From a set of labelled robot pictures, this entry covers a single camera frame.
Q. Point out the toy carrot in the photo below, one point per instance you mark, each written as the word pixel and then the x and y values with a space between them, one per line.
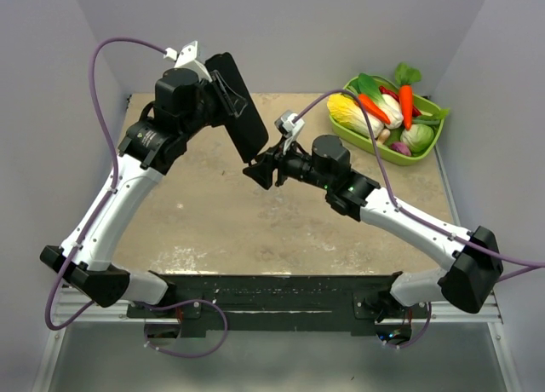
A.
pixel 373 109
pixel 405 76

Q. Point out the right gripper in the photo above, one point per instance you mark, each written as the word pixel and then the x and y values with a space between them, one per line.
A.
pixel 261 172

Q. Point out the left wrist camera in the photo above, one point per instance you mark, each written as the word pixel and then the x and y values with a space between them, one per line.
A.
pixel 188 58

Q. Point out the black tool case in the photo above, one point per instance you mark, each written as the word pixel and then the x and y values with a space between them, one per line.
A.
pixel 248 132

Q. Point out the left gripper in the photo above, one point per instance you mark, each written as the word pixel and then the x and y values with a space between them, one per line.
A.
pixel 236 102

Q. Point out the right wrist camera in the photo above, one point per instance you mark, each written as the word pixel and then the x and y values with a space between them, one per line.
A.
pixel 289 127

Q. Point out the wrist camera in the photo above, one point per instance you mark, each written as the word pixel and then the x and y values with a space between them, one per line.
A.
pixel 188 58
pixel 289 127

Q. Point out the toy carrot right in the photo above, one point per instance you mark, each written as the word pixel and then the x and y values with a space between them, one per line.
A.
pixel 405 76

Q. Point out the aluminium rail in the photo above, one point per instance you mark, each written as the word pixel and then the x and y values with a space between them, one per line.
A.
pixel 70 301

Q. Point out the toy mushroom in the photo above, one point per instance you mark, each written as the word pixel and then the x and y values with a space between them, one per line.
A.
pixel 383 136

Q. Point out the toy green cabbage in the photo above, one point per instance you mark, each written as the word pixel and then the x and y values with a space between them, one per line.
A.
pixel 418 137

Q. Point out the green vegetable tray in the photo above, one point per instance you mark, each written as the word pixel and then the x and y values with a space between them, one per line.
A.
pixel 432 115

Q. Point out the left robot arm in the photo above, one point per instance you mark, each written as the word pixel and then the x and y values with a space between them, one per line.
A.
pixel 184 104

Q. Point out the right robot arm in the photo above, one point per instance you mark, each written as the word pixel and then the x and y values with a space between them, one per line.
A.
pixel 466 273

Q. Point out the toy napa cabbage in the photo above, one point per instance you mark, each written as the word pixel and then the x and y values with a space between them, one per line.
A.
pixel 347 113

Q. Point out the toy red chili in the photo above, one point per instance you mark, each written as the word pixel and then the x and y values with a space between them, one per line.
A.
pixel 392 99

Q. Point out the toy carrot left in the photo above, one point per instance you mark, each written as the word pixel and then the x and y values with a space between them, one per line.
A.
pixel 373 109

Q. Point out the toy bok choy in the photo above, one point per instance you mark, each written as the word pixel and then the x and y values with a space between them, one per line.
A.
pixel 368 86

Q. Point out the toy purple onion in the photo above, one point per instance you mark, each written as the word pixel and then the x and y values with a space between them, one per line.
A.
pixel 401 148

